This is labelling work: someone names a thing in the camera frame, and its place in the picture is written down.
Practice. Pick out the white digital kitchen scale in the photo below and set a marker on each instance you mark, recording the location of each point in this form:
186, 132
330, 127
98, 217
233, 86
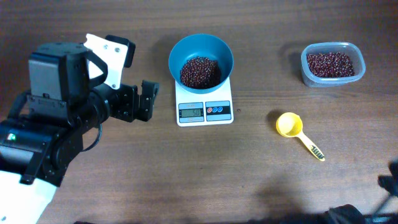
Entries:
211, 108

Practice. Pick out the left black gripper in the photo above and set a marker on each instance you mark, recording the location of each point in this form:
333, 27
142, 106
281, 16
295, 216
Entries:
129, 102

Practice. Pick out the yellow plastic measuring scoop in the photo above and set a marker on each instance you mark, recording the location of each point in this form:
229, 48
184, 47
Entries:
290, 125

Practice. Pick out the red adzuki beans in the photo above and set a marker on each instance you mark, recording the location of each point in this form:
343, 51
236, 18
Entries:
203, 73

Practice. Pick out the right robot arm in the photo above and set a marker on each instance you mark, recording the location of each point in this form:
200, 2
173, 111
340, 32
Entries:
348, 214

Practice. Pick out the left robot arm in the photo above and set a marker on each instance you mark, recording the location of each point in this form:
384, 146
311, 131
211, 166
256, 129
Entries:
74, 87

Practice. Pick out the clear plastic container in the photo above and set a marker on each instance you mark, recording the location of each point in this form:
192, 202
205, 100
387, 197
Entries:
352, 51

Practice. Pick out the blue plastic bowl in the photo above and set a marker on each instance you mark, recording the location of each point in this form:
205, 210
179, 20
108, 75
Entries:
201, 45

